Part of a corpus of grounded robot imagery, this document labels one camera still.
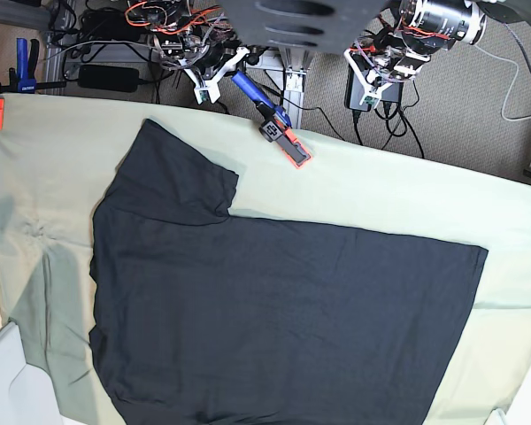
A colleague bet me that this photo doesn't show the white cable on carpet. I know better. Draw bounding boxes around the white cable on carpet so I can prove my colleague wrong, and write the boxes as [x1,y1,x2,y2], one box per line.
[473,17,531,123]

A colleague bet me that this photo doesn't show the blue orange bar clamp centre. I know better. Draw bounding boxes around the blue orange bar clamp centre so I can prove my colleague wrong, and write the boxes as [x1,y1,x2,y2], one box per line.
[231,71,312,168]

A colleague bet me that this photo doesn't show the blue orange bar clamp left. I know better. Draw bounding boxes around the blue orange bar clamp left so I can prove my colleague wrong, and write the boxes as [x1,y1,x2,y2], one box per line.
[0,38,66,130]

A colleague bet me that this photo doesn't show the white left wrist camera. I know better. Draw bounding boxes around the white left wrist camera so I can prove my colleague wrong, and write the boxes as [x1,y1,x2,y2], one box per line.
[359,93,381,112]

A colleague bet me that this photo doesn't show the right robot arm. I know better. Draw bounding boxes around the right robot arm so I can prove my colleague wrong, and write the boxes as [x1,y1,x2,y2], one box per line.
[124,1,249,83]

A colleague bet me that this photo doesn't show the grey overhead camera mount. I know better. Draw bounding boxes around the grey overhead camera mount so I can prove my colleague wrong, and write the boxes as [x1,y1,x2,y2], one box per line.
[218,0,389,55]

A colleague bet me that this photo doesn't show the black power brick pair inner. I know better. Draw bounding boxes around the black power brick pair inner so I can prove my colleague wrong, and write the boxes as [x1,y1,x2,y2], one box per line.
[344,68,403,112]

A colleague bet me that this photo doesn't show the black power brick left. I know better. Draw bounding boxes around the black power brick left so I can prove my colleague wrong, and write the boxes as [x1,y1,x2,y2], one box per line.
[77,65,140,93]

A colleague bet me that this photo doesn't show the dark navy T-shirt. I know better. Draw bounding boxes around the dark navy T-shirt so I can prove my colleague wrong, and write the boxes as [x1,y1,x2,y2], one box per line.
[89,120,488,424]

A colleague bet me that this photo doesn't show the blue orange bar clamp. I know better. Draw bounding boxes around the blue orange bar clamp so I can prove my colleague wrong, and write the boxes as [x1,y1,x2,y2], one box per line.
[231,71,312,168]
[0,38,66,130]

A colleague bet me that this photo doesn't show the light green table cloth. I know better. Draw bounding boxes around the light green table cloth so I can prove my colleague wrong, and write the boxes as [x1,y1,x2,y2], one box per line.
[0,95,531,424]

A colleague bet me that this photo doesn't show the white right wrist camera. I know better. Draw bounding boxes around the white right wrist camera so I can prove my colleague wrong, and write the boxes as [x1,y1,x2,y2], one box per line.
[194,86,220,104]

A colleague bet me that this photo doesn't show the grey white bin corner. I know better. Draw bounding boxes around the grey white bin corner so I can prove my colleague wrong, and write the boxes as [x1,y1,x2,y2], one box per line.
[0,322,63,425]

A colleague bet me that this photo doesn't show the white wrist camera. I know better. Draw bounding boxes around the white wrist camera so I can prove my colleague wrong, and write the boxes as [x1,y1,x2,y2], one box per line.
[194,86,220,104]
[359,93,381,112]

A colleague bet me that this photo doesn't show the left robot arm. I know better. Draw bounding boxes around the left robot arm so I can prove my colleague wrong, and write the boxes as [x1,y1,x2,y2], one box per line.
[344,0,487,88]

